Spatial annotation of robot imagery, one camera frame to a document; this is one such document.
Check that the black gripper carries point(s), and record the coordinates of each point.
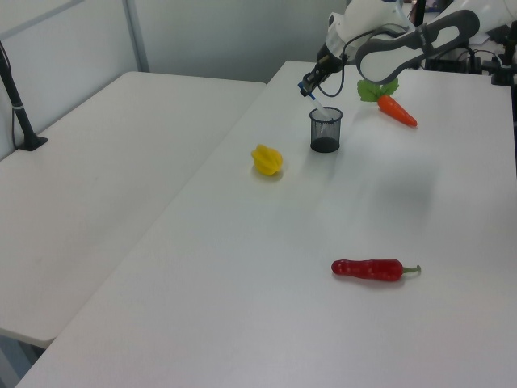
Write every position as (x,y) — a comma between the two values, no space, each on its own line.
(328,60)

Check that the white marker with blue cap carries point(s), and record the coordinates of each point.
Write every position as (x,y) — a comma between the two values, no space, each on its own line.
(320,107)

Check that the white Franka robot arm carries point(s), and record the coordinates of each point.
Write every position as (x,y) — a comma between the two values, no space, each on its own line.
(387,60)

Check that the black mesh pen cup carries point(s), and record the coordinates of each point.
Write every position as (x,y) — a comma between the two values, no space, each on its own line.
(325,135)

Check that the orange toy carrot with leaves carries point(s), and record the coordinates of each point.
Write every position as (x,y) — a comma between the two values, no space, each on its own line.
(396,110)

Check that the yellow toy starfruit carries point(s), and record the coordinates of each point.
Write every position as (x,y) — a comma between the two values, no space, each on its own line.
(267,161)

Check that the black vertical pole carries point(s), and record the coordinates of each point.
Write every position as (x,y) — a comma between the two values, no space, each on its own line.
(421,12)

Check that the red toy chili pepper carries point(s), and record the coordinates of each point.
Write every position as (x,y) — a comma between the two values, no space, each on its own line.
(367,269)

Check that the white side table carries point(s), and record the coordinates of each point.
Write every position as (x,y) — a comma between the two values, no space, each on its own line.
(101,161)

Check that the black pole with clamp base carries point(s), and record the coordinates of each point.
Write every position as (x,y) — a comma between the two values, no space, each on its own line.
(18,109)

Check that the grey partition frame post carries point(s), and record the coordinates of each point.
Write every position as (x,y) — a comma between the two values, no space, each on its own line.
(137,36)

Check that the black camera stand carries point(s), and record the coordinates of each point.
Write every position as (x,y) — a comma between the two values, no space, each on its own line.
(507,60)

